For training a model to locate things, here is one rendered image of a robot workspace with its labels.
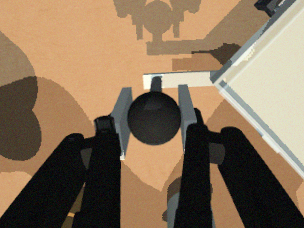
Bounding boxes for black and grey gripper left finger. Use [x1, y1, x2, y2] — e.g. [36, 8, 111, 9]
[0, 87, 133, 228]

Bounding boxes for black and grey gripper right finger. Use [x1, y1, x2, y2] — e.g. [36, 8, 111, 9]
[174, 84, 304, 228]

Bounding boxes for grey mug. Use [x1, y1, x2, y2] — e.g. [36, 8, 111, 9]
[167, 192, 216, 228]

